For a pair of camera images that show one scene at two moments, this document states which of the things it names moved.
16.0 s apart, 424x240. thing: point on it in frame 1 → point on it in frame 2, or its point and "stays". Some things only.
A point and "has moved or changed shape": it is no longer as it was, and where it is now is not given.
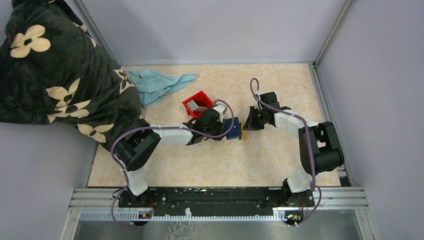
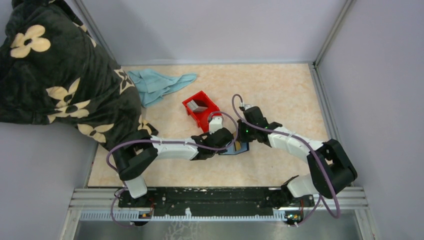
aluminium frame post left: [82, 14] stays
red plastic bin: [201, 100] stays
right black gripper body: [257, 120] → [246, 133]
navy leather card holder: [236, 132] has moved or changed shape
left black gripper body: [217, 129] → [213, 152]
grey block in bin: [193, 106] stays
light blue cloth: [152, 86] stays
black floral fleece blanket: [53, 71] stays
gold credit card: [244, 132] has moved or changed shape
